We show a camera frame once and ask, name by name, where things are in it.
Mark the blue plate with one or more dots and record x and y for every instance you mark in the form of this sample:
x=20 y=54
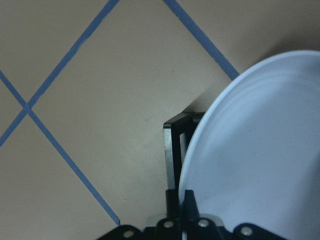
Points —
x=255 y=155

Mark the black dish rack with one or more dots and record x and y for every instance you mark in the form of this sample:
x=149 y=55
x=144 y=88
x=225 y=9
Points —
x=177 y=134

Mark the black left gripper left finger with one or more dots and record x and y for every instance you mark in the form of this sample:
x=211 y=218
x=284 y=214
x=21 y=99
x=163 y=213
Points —
x=173 y=210

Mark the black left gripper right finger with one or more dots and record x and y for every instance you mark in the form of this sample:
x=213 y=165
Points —
x=190 y=209

